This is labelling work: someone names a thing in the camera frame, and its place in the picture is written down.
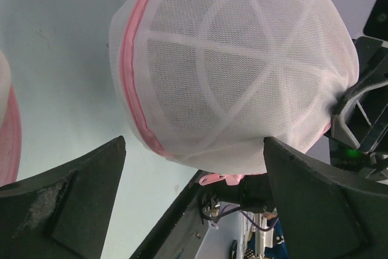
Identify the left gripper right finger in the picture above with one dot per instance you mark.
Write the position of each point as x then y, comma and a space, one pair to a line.
325, 212

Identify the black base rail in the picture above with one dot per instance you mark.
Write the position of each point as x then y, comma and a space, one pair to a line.
181, 230

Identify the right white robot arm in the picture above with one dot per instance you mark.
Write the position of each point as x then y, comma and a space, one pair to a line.
371, 47

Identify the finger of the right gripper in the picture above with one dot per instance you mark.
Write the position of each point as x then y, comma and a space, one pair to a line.
359, 121

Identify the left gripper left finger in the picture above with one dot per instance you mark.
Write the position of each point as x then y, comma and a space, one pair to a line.
63, 212

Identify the opened empty mesh laundry bag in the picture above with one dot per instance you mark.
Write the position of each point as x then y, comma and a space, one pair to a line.
11, 133

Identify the round mesh laundry bag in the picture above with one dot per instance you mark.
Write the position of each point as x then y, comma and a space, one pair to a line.
204, 82

